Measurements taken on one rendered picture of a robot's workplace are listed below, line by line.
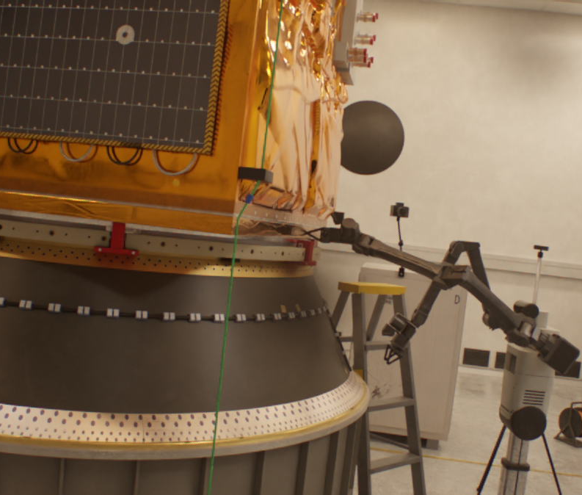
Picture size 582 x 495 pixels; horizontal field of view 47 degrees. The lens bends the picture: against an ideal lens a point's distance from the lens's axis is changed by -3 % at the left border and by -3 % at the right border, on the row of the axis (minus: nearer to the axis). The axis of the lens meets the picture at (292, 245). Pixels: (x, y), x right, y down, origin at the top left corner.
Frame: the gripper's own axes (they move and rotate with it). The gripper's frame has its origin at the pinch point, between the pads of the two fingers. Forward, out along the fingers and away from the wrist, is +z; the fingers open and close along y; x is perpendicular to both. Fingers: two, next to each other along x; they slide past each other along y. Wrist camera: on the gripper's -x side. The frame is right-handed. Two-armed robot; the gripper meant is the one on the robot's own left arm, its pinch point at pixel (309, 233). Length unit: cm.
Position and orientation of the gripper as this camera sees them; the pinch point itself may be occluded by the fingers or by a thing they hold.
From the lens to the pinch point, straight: 293.8
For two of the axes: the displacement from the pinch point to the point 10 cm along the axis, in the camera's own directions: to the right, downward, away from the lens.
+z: -9.8, -1.1, 1.7
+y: -1.7, 0.1, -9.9
